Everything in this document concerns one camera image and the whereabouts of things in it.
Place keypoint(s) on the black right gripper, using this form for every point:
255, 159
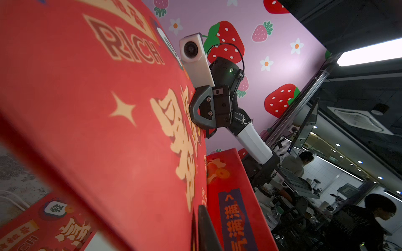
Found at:
210, 108

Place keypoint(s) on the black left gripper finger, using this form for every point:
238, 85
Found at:
207, 236

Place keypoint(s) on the red paper bag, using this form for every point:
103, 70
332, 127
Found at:
94, 101
49, 225

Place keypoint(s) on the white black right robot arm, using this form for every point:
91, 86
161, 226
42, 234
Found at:
260, 160

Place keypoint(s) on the person in beige shirt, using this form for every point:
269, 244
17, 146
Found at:
296, 165

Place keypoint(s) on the person in black top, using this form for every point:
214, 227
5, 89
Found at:
352, 225

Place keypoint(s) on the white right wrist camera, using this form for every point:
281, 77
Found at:
195, 61

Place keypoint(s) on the silver aluminium corner post right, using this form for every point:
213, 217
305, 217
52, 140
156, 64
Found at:
280, 126

